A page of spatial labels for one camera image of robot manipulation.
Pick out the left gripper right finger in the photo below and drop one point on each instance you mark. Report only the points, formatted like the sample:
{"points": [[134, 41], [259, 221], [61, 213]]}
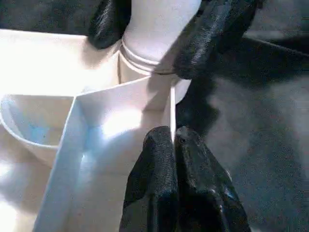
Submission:
{"points": [[205, 193]]}

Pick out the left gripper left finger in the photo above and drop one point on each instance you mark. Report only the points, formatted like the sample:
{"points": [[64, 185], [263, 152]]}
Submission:
{"points": [[152, 193]]}

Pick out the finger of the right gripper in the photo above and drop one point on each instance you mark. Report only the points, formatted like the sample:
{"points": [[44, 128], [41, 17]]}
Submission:
{"points": [[110, 24], [217, 34]]}

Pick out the white plastic table leg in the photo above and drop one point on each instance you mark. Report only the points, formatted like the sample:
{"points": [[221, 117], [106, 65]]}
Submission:
{"points": [[159, 29]]}

